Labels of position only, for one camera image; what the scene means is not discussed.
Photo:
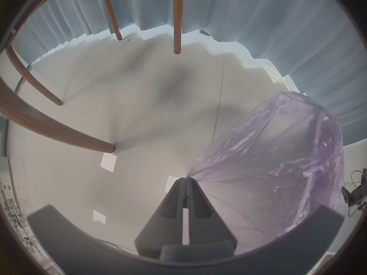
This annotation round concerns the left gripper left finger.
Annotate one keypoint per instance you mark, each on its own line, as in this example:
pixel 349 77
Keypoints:
pixel 166 225

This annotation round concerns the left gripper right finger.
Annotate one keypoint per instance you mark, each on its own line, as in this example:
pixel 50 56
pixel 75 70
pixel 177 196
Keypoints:
pixel 206 228

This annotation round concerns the purple plastic bag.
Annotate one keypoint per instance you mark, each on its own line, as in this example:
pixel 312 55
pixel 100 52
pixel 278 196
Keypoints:
pixel 258 167

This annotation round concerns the wooden chair with white cushions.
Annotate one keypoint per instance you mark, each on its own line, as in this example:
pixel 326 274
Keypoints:
pixel 57 130

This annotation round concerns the blue-green curtain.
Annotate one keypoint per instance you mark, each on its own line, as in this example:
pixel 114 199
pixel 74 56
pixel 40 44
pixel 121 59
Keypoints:
pixel 258 24

